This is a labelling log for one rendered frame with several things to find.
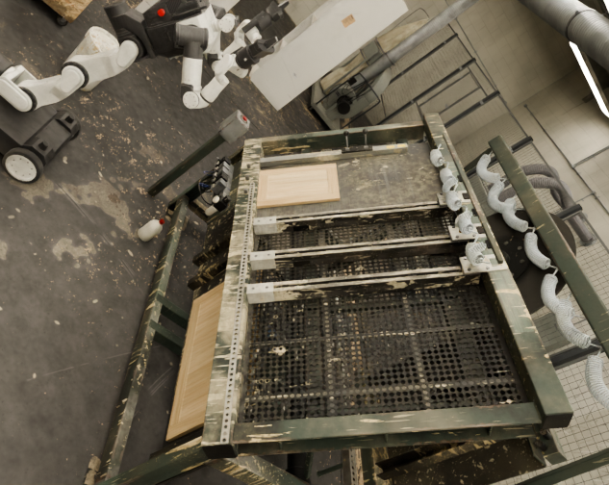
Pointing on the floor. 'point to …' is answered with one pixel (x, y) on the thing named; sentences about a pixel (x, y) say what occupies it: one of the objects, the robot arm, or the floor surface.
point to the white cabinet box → (320, 45)
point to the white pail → (96, 43)
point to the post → (186, 165)
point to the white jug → (150, 229)
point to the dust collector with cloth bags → (379, 49)
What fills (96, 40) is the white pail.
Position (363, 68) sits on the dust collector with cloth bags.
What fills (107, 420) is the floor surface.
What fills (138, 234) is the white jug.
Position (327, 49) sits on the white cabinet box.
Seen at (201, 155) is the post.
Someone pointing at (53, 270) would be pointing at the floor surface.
